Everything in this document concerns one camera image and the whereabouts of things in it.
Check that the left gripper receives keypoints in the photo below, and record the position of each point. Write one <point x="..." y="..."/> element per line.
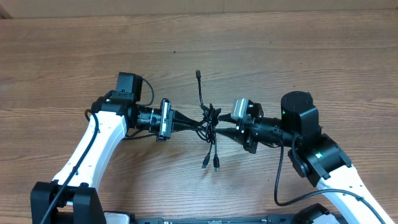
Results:
<point x="181" y="121"/>

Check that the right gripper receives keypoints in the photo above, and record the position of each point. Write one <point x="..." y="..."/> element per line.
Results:
<point x="247" y="139"/>

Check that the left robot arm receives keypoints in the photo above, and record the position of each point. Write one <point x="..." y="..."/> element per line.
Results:
<point x="72" y="195"/>

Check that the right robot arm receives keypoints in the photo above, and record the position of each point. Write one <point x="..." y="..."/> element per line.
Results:
<point x="314" y="155"/>

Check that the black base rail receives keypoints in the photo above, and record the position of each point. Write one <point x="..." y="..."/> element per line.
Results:
<point x="269" y="219"/>

